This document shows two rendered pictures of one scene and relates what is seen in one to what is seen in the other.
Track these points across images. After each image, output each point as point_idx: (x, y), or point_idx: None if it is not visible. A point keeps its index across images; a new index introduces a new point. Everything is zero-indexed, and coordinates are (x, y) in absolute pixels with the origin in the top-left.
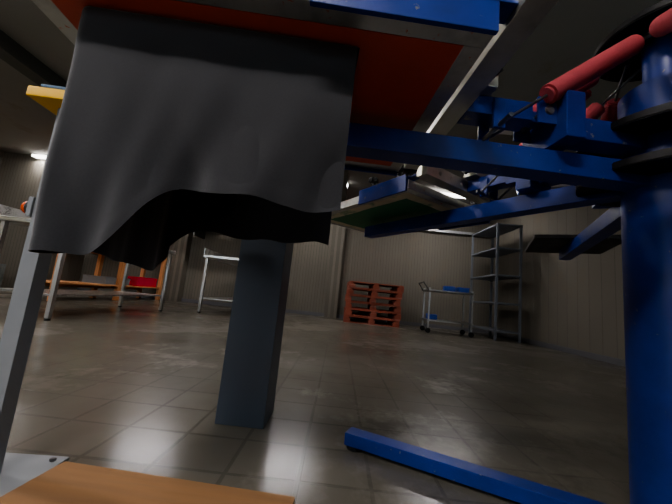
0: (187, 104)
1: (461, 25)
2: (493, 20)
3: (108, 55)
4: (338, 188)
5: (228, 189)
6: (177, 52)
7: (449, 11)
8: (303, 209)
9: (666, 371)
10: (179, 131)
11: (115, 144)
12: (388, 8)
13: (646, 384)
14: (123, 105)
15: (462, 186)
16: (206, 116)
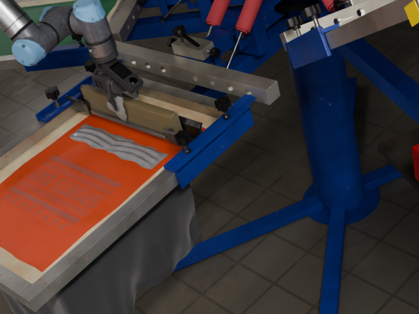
0: (126, 265)
1: (240, 136)
2: (250, 121)
3: (80, 283)
4: (197, 228)
5: (162, 278)
6: (108, 248)
7: (234, 134)
8: (189, 251)
9: (322, 136)
10: (127, 278)
11: (108, 312)
12: (212, 159)
13: (315, 143)
14: (101, 294)
15: (139, 9)
16: (136, 260)
